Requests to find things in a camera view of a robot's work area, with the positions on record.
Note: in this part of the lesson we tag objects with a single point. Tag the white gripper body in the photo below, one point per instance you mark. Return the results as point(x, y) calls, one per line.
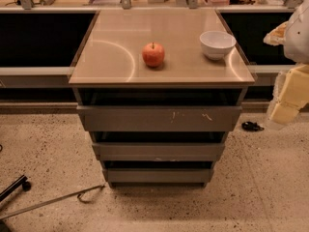
point(297, 38)

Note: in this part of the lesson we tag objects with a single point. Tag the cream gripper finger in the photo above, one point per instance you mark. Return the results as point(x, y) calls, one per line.
point(276, 36)
point(290, 95)

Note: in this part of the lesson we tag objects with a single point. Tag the grey top drawer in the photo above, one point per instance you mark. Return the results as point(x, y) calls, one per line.
point(158, 118)

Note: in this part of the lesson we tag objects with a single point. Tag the grey drawer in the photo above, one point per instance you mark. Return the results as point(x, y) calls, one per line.
point(118, 175)
point(159, 151)
point(158, 118)

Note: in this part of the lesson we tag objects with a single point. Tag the grey drawer cabinet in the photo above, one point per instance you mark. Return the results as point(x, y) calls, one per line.
point(111, 72)

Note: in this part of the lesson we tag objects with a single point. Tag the grey bottom drawer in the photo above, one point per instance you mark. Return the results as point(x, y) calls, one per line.
point(118, 175)

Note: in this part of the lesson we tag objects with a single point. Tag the grey middle drawer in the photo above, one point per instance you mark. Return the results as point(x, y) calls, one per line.
point(159, 151)

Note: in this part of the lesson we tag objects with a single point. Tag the black object on floor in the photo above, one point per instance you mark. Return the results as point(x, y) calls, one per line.
point(250, 126)

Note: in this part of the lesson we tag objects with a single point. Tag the white bowl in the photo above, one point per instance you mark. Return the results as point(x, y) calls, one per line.
point(217, 44)

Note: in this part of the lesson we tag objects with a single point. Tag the red apple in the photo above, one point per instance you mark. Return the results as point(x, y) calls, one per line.
point(153, 54)

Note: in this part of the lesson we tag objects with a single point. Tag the metal rod with hook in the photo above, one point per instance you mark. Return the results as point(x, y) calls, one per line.
point(77, 194)

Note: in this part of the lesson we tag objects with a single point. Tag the black caster leg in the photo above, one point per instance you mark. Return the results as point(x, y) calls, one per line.
point(21, 181)

